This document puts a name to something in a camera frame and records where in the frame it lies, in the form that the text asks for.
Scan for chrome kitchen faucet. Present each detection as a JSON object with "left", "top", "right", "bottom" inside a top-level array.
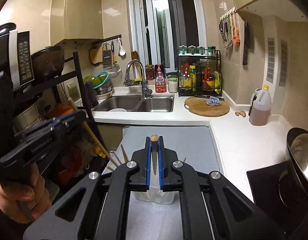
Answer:
[{"left": 123, "top": 59, "right": 152, "bottom": 99}]

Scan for person's left hand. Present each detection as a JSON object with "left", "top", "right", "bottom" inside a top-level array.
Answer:
[{"left": 0, "top": 163, "right": 52, "bottom": 224}]

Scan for steel pot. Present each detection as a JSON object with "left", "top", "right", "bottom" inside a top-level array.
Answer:
[{"left": 13, "top": 103, "right": 43, "bottom": 133}]

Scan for green and blue bowls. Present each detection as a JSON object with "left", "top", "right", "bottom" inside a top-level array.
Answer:
[{"left": 83, "top": 71, "right": 110, "bottom": 89}]

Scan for black shelving unit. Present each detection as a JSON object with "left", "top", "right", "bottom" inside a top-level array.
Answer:
[{"left": 0, "top": 51, "right": 105, "bottom": 181}]

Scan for clear plastic utensil holder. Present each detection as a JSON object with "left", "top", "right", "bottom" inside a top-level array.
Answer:
[{"left": 130, "top": 144, "right": 175, "bottom": 205}]

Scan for dark bowl on shelf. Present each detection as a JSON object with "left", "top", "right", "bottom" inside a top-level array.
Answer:
[{"left": 31, "top": 46, "right": 65, "bottom": 81}]

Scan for hanging metal grater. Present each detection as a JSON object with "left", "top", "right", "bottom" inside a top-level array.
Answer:
[{"left": 102, "top": 43, "right": 112, "bottom": 69}]

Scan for hanging wooden board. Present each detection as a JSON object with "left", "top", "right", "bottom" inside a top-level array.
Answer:
[{"left": 89, "top": 47, "right": 103, "bottom": 65}]

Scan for grey table mat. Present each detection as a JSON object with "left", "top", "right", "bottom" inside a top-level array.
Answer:
[{"left": 101, "top": 125, "right": 225, "bottom": 240}]

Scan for black gas stove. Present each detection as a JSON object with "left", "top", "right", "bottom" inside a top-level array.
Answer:
[{"left": 247, "top": 162, "right": 308, "bottom": 235}]

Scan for hanging white ladle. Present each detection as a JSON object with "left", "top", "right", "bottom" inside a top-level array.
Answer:
[{"left": 118, "top": 38, "right": 126, "bottom": 57}]

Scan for red jar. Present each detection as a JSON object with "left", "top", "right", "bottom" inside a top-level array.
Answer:
[{"left": 145, "top": 64, "right": 155, "bottom": 80}]

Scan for stainless steel sink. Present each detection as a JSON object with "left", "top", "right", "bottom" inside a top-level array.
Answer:
[{"left": 94, "top": 95, "right": 174, "bottom": 112}]

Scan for microwave oven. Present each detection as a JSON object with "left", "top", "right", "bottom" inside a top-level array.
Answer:
[{"left": 0, "top": 22, "right": 34, "bottom": 90}]

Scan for red dish soap bottle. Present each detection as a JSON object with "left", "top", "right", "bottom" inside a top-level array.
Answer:
[{"left": 155, "top": 65, "right": 166, "bottom": 93}]

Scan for white jar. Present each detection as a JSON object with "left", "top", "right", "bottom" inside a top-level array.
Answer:
[{"left": 168, "top": 77, "right": 178, "bottom": 93}]

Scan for ginger root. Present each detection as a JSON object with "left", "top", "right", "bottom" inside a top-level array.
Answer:
[{"left": 235, "top": 111, "right": 246, "bottom": 118}]

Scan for round wooden cutting board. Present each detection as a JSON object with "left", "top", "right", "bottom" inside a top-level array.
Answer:
[{"left": 184, "top": 96, "right": 230, "bottom": 117}]

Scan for blue dish cloth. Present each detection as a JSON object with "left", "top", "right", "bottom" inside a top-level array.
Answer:
[{"left": 207, "top": 96, "right": 222, "bottom": 106}]

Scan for plastic oil jug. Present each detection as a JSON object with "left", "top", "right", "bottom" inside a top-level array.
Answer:
[{"left": 248, "top": 85, "right": 272, "bottom": 126}]

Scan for black wok with lid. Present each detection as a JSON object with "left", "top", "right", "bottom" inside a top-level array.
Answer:
[{"left": 286, "top": 127, "right": 308, "bottom": 196}]

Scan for black condiment rack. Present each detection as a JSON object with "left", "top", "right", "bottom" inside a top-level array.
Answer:
[{"left": 177, "top": 45, "right": 223, "bottom": 97}]

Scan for hanging cleaver knife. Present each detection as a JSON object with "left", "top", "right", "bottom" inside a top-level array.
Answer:
[{"left": 242, "top": 21, "right": 251, "bottom": 66}]

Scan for window frame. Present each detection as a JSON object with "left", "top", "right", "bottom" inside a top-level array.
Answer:
[{"left": 127, "top": 0, "right": 208, "bottom": 72}]

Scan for hanging utensils on rail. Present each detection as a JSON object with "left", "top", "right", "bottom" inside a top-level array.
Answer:
[{"left": 219, "top": 7, "right": 241, "bottom": 49}]

